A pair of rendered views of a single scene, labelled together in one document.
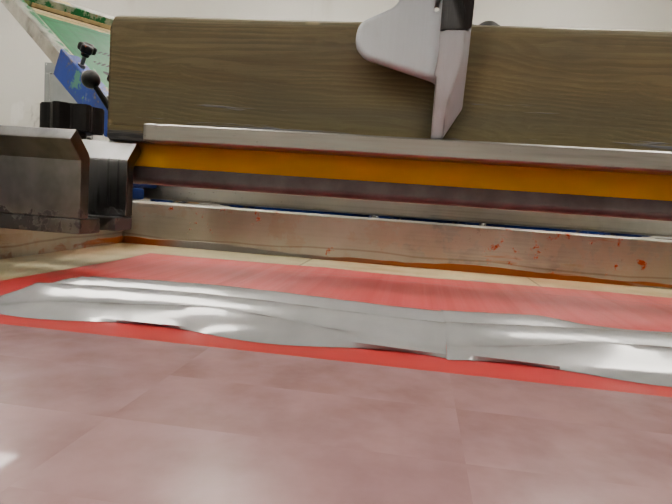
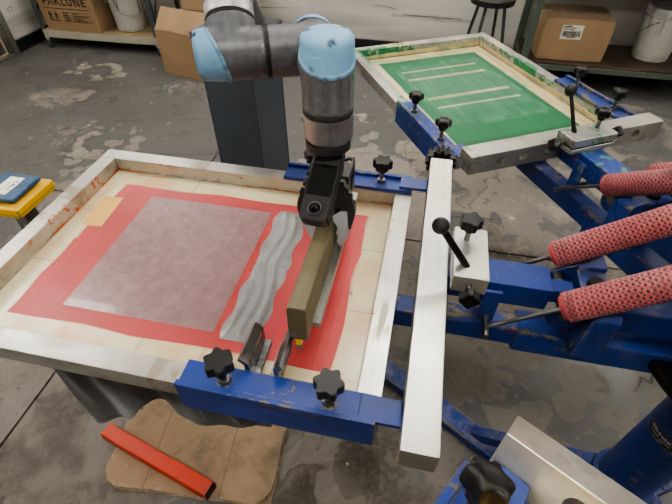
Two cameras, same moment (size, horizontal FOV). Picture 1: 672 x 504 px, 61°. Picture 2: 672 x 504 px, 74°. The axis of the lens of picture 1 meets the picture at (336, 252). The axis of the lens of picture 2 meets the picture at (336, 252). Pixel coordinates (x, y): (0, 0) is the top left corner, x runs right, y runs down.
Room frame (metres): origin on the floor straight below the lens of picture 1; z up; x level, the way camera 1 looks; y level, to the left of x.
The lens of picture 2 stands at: (0.39, -0.65, 1.61)
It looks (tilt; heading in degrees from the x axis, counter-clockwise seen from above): 44 degrees down; 94
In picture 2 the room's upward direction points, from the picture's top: straight up
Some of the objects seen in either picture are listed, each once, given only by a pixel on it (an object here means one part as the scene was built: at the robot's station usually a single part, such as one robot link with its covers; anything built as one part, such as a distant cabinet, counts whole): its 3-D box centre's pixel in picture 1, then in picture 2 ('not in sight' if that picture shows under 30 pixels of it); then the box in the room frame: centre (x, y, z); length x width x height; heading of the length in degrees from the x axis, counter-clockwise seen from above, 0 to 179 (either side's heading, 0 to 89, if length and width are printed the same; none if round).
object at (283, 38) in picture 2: not in sight; (305, 49); (0.30, 0.05, 1.35); 0.11 x 0.11 x 0.08; 14
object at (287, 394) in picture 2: not in sight; (277, 399); (0.28, -0.33, 0.97); 0.30 x 0.05 x 0.07; 172
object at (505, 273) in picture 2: not in sight; (495, 280); (0.64, -0.10, 1.02); 0.17 x 0.06 x 0.05; 172
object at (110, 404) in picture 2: not in sight; (163, 395); (0.00, -0.22, 0.74); 0.46 x 0.04 x 0.42; 172
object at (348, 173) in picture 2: not in sight; (329, 167); (0.34, -0.03, 1.19); 0.09 x 0.08 x 0.12; 82
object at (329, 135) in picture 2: not in sight; (326, 125); (0.33, -0.04, 1.27); 0.08 x 0.08 x 0.05
